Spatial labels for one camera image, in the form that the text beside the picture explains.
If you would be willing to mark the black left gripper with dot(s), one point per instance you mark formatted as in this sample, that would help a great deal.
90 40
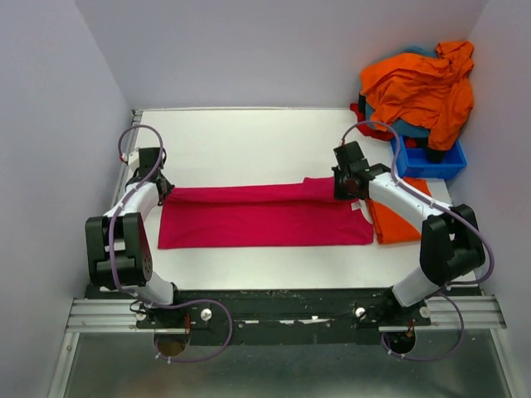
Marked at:
168 186

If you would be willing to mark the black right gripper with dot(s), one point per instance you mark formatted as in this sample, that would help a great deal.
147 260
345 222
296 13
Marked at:
339 193

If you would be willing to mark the magenta t-shirt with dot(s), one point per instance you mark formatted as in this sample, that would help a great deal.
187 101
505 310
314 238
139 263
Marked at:
297 214

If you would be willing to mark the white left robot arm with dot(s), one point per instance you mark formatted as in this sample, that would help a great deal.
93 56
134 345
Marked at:
117 245

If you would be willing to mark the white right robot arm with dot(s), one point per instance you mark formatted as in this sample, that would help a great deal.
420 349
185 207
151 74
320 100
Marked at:
450 245

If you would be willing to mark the red t-shirt in pile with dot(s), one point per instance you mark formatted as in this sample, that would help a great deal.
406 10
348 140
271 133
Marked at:
366 129

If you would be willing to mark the blue plastic bin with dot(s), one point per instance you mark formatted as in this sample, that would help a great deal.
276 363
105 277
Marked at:
416 160

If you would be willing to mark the folded orange t-shirt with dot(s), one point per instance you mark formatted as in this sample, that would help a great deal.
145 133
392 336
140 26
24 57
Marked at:
389 227

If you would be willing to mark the crumpled orange t-shirt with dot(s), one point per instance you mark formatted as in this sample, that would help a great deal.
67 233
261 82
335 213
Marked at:
432 93

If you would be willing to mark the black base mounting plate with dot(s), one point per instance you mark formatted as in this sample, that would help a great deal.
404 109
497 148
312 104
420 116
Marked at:
277 317

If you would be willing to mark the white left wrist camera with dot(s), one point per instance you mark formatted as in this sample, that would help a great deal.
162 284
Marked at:
130 159

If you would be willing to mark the aluminium extrusion rail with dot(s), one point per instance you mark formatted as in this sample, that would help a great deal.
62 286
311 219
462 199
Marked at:
101 316

